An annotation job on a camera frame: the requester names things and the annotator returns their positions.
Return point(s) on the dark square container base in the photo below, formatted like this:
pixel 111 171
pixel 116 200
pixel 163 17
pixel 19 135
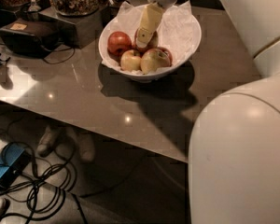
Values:
pixel 76 32

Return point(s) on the left light shoe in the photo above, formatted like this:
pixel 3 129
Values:
pixel 48 140

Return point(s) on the metal scoop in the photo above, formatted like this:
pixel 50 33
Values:
pixel 34 6

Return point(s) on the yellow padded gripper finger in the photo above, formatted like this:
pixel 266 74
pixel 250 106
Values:
pixel 149 23

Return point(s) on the left dark red apple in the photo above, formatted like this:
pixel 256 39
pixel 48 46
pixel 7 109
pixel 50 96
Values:
pixel 118 42

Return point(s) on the white ceramic bowl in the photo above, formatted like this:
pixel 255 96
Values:
pixel 189 38

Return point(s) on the large yellow front apple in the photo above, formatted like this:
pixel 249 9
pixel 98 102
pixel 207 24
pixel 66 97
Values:
pixel 153 59

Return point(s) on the right light shoe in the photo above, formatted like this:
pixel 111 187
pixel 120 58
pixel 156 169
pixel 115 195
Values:
pixel 86 147

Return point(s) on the small yellow front apple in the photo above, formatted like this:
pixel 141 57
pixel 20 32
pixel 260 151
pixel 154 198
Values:
pixel 130 60

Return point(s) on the blue electronic box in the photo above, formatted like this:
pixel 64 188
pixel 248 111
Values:
pixel 13 159

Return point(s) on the light shoe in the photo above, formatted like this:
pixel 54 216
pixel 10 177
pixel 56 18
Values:
pixel 86 147
pixel 48 140

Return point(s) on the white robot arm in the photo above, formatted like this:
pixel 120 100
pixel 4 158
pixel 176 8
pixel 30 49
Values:
pixel 234 148

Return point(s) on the black box with label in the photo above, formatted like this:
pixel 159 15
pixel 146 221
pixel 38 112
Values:
pixel 31 38

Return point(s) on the white paper liner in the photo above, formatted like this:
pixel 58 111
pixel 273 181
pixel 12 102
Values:
pixel 180 31

